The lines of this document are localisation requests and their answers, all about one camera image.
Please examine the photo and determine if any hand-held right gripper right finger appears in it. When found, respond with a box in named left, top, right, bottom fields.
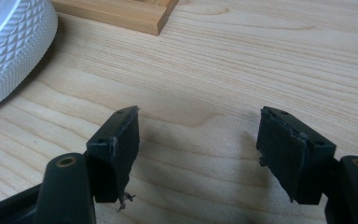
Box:
left=255, top=105, right=337, bottom=205

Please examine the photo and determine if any wooden shoe rack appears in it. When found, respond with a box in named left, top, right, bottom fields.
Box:
left=50, top=0, right=180, bottom=36

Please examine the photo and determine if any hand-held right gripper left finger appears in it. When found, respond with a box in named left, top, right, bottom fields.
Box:
left=86, top=105, right=141, bottom=213

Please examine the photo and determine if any black white canvas sneaker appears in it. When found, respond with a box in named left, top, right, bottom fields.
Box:
left=0, top=0, right=59, bottom=118

